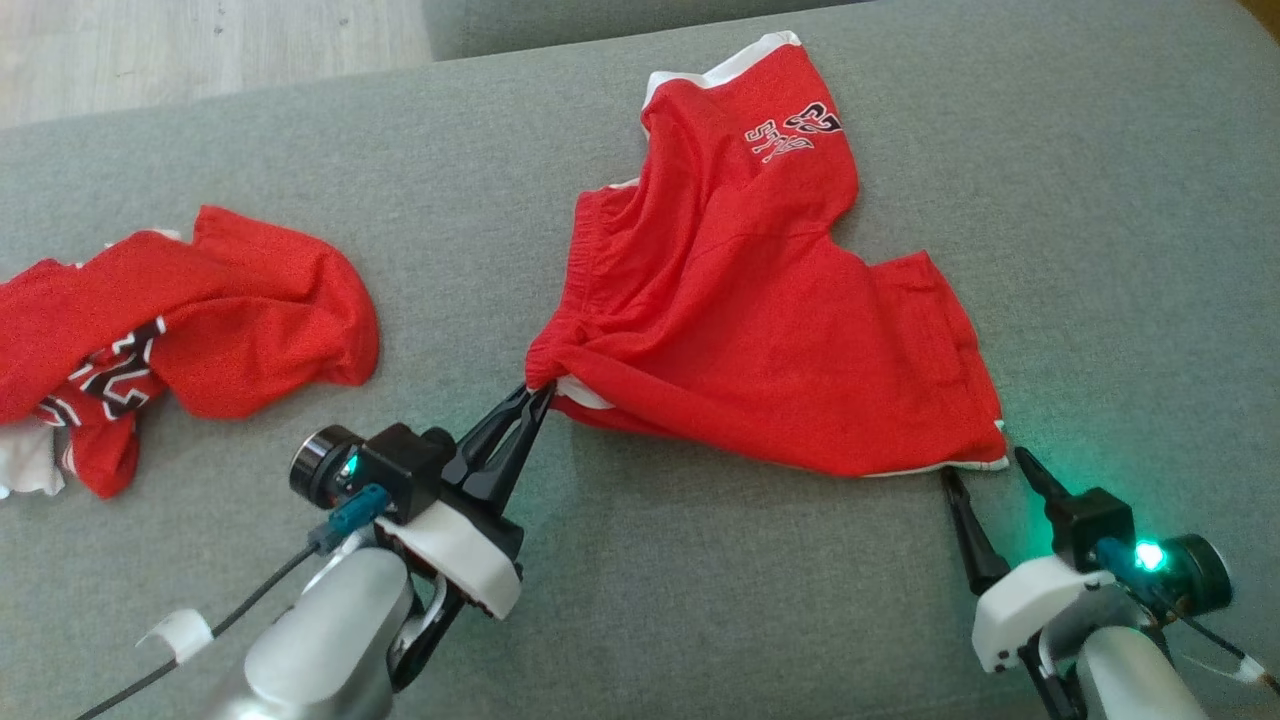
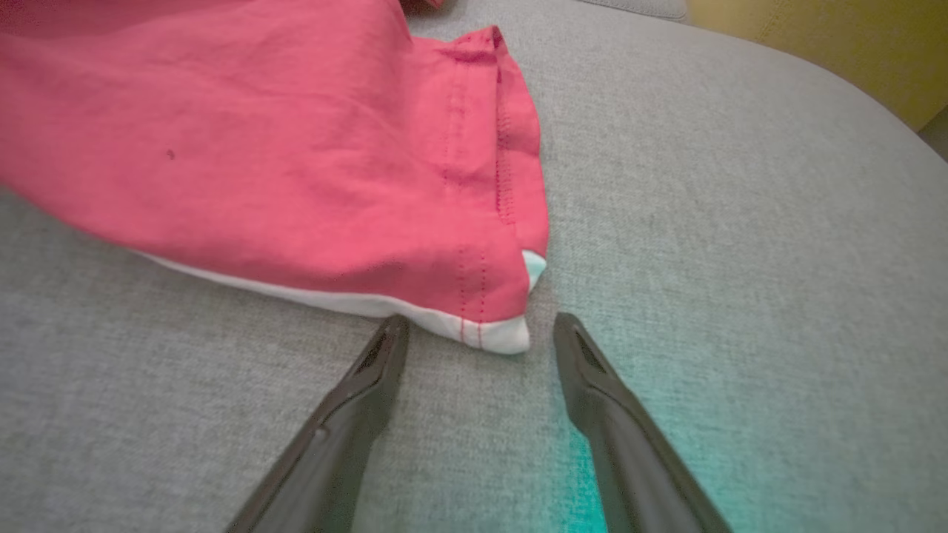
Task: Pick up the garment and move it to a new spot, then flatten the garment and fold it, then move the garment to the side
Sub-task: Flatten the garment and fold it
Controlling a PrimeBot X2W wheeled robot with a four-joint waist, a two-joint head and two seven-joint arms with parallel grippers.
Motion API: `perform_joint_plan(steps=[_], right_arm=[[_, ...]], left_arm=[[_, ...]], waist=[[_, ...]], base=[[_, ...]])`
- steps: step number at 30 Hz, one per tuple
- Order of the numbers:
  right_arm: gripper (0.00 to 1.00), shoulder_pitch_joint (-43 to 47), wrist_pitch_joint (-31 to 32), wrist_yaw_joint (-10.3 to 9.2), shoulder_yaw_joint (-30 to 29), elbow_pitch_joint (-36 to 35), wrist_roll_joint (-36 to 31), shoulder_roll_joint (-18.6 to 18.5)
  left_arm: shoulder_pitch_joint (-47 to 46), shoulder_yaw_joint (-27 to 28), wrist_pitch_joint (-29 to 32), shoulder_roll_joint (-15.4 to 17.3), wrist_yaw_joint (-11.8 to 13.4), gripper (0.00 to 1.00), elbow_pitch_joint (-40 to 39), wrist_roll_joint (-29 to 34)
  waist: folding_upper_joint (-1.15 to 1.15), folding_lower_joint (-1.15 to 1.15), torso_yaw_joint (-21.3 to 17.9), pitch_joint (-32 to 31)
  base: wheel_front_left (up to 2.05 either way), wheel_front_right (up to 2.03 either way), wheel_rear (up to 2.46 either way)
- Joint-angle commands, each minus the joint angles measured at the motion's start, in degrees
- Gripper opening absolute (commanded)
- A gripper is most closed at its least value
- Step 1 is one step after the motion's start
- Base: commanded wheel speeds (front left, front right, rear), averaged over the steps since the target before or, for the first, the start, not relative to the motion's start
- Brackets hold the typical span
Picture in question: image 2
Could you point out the small grey sofa cushion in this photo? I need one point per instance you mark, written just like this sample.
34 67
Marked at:
637 6

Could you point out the yellow sofa backrest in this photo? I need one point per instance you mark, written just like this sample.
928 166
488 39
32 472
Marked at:
829 44

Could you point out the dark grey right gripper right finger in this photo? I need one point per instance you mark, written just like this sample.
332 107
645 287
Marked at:
629 459

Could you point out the red shorts with white trim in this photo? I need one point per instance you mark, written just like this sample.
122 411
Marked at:
259 148

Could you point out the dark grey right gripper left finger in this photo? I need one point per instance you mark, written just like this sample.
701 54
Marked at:
333 451

